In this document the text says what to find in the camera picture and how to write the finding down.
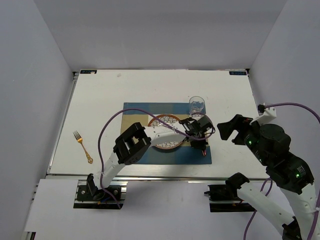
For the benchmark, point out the gold knife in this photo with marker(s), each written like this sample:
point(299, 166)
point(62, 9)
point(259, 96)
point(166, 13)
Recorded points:
point(204, 151)

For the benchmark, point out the clear drinking glass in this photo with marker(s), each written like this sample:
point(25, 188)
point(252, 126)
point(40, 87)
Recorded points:
point(196, 106)

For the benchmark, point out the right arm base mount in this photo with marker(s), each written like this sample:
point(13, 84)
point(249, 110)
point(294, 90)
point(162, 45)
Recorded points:
point(222, 200)

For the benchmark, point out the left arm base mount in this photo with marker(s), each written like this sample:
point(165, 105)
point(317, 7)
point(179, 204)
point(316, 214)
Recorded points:
point(100, 201)

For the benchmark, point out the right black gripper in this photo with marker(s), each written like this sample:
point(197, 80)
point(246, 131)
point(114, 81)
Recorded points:
point(238, 122)

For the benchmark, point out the gold fork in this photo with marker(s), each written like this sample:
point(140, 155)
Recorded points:
point(79, 139)

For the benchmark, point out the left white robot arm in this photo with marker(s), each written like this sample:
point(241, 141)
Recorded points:
point(134, 142)

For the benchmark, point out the blue beige placemat cloth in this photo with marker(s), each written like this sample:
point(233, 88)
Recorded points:
point(181, 155)

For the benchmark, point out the left blue corner label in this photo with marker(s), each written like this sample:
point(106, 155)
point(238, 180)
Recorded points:
point(88, 71)

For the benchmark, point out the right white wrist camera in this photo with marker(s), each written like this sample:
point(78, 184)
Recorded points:
point(266, 115)

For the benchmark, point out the right blue corner label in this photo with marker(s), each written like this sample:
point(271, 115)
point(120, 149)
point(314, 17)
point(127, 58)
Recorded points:
point(238, 73)

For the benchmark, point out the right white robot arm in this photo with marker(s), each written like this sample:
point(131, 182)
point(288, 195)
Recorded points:
point(294, 178)

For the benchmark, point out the floral patterned ceramic bowl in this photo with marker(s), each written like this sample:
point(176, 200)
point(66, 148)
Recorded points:
point(170, 120)

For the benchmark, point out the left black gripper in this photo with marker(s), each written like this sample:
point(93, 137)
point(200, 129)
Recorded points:
point(200, 145)

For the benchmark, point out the blue corner label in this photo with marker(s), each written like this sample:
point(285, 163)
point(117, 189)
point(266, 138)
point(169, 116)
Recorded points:
point(238, 73)
point(88, 71)

